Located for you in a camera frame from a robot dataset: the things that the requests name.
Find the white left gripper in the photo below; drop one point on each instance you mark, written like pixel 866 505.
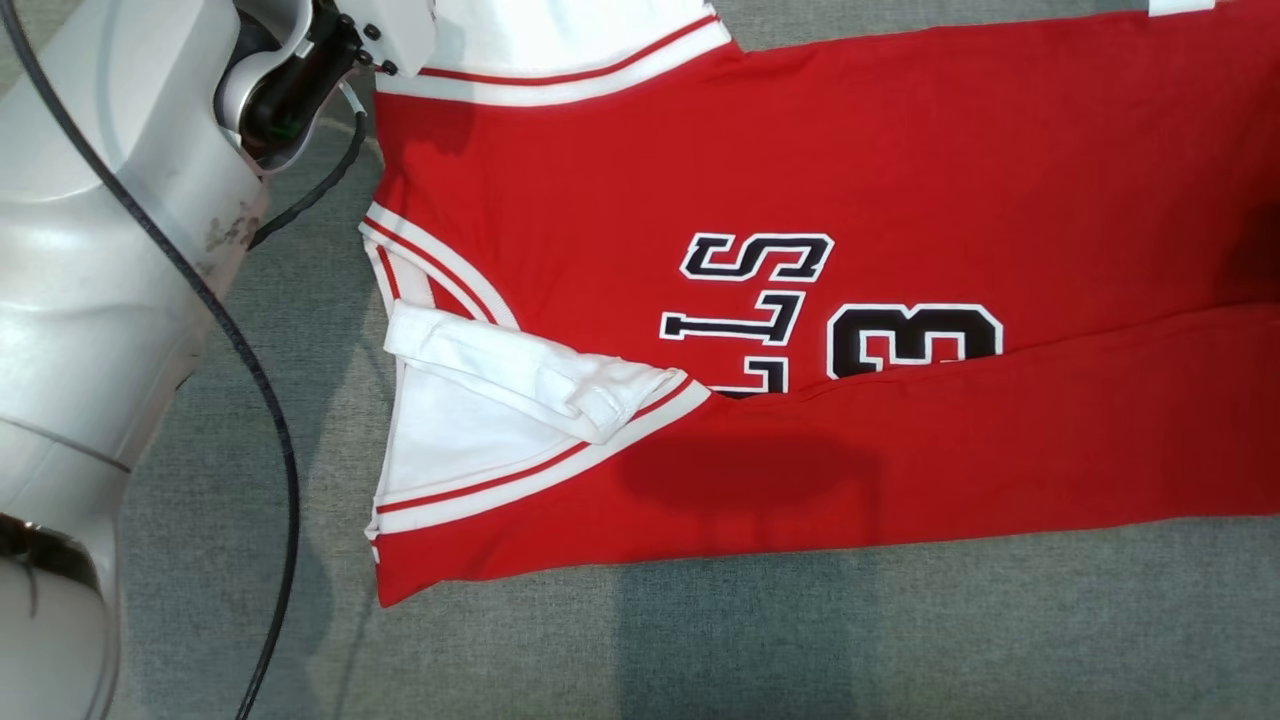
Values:
pixel 400 30

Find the red white basketball jersey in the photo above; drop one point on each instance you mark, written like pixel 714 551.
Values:
pixel 800 150

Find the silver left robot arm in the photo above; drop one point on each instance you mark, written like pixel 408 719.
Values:
pixel 80 300

